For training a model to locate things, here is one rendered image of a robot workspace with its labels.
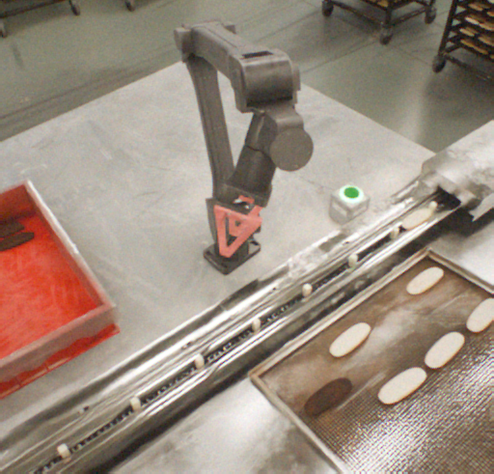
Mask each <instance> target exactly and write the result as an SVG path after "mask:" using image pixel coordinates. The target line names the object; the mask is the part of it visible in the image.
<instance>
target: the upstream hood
mask: <svg viewBox="0 0 494 474"><path fill-rule="evenodd" d="M421 168H422V169H421V172H420V175H419V178H418V180H420V181H423V182H424V183H426V184H427V185H429V186H430V187H432V188H433V189H435V190H437V187H438V186H440V187H441V188H443V189H444V190H446V191H447V192H449V193H451V194H452V195H454V196H455V197H457V198H458V200H460V201H461V202H462V203H461V205H460V207H461V208H463V209H465V210H466V211H468V212H469V213H471V214H472V215H474V218H473V220H475V219H476V218H477V217H480V216H481V215H483V214H484V213H485V212H487V211H488V210H490V209H491V208H493V207H494V121H492V122H490V123H489V124H487V125H485V126H483V127H481V128H479V129H477V130H475V131H474V132H472V133H470V134H469V135H467V136H465V137H464V138H462V139H460V140H459V141H457V142H455V143H454V144H452V145H449V147H448V148H446V149H445V150H443V151H442V152H440V153H438V154H436V155H434V156H433V157H431V158H429V159H428V160H426V161H423V162H422V165H421ZM473 220H472V221H473Z"/></svg>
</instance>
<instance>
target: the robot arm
mask: <svg viewBox="0 0 494 474"><path fill-rule="evenodd" d="M174 33H175V41H176V47H177V49H178V51H179V52H180V57H181V61H182V63H185V65H186V68H187V70H188V73H189V75H190V78H191V81H192V84H194V88H195V92H196V97H197V102H198V107H199V112H200V117H201V122H202V128H203V133H204V137H205V142H206V152H207V157H208V162H209V167H210V172H211V180H212V193H211V196H212V197H208V198H206V209H207V219H208V226H209V229H210V233H211V236H212V239H213V241H214V242H213V243H212V244H210V246H208V247H207V248H205V249H204V251H203V256H204V259H205V260H207V261H208V262H209V263H210V264H211V265H213V266H214V267H215V268H216V269H217V270H219V271H221V272H222V273H223V274H225V276H228V274H230V273H231V272H232V271H234V270H235V269H236V268H238V267H239V266H241V265H242V264H245V263H246V262H247V261H249V260H250V259H251V258H253V257H254V256H256V255H257V254H258V253H260V251H261V244H260V243H259V242H258V241H257V240H255V239H254V234H259V233H260V232H261V222H262V217H260V211H261V210H262V209H265V208H266V206H267V204H269V201H270V197H271V194H272V191H273V184H271V183H272V182H273V179H274V176H275V172H276V169H277V167H278V168H280V169H281V170H284V171H289V172H290V171H297V170H299V169H301V168H303V167H304V166H305V165H306V164H307V163H308V162H309V161H310V159H311V157H312V155H313V150H314V144H313V140H312V138H311V136H310V134H309V133H308V132H307V131H305V129H304V120H303V117H302V115H301V114H300V113H298V112H297V111H296V110H295V105H293V104H298V93H297V91H301V79H300V68H299V66H298V64H297V62H296V61H291V60H290V59H289V57H288V55H287V54H286V53H284V52H282V51H281V50H279V49H273V50H270V49H267V48H264V47H260V46H255V45H254V44H252V43H250V42H247V41H246V40H244V39H242V38H240V37H239V36H237V35H236V32H235V26H234V24H232V23H230V22H229V21H228V22H223V21H222V19H221V17H214V18H213V19H207V20H200V21H191V22H184V23H181V28H177V29H175V30H174ZM217 70H220V71H221V73H222V74H223V75H224V76H226V77H227V78H228V79H229V80H230V81H231V87H232V89H233V93H234V103H235V109H236V110H238V111H239V112H240V113H242V114H244V113H253V116H252V119H251V123H250V126H249V129H248V132H247V135H246V138H245V141H244V142H245V144H244V145H242V148H241V151H240V154H239V157H238V160H237V162H236V165H235V168H234V163H233V154H232V148H231V143H230V138H229V133H228V128H227V122H226V117H225V112H224V107H223V101H222V96H221V91H220V86H219V79H217ZM237 198H238V199H241V201H244V202H239V203H236V202H235V201H237Z"/></svg>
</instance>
